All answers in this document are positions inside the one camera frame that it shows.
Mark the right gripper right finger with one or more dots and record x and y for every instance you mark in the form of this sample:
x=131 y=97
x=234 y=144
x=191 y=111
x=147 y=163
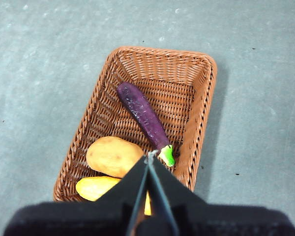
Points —
x=182 y=204

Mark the purple eggplant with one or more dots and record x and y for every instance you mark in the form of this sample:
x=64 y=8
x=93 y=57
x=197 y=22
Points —
x=142 y=115

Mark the brown wicker basket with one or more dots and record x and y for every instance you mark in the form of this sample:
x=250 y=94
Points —
x=162 y=66

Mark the brown potato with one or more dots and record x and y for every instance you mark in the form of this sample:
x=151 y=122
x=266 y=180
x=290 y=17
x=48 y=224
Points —
x=113 y=156

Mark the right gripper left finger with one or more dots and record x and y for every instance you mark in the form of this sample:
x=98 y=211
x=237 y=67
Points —
x=123 y=201

